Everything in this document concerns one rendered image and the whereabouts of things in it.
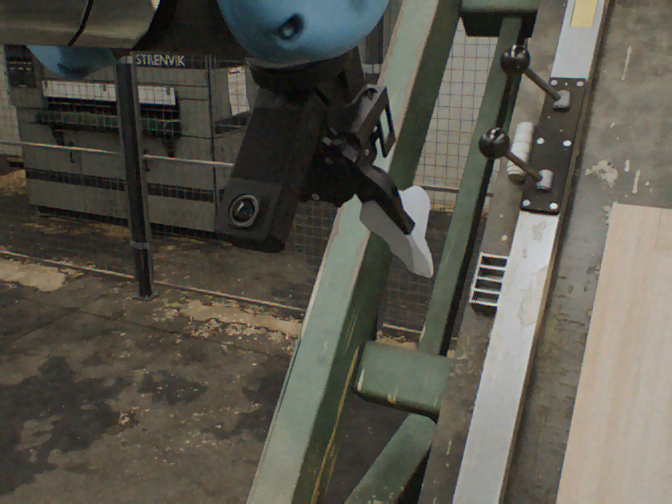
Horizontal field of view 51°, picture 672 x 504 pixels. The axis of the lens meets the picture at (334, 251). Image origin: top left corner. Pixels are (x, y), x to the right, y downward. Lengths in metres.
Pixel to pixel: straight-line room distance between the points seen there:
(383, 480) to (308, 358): 0.41
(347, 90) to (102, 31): 0.30
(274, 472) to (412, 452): 0.48
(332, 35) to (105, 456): 2.65
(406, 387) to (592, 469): 0.26
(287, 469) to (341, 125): 0.53
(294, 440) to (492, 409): 0.25
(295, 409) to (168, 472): 1.80
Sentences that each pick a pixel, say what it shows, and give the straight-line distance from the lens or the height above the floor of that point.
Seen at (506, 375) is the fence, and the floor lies 1.15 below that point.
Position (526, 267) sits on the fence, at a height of 1.26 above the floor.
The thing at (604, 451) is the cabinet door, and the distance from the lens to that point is 0.88.
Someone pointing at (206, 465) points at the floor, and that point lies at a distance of 2.72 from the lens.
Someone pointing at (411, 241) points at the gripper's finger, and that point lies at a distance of 0.54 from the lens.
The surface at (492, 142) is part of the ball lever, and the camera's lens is 0.87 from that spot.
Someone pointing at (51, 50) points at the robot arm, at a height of 1.55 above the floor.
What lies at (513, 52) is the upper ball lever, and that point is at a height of 1.51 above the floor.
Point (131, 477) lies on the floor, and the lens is 2.72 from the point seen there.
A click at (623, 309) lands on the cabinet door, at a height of 1.22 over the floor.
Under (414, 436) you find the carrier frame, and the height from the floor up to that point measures 0.79.
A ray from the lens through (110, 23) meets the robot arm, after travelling 0.25.
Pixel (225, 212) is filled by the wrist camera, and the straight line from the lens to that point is 0.47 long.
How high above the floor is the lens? 1.56
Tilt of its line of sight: 19 degrees down
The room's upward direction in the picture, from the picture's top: straight up
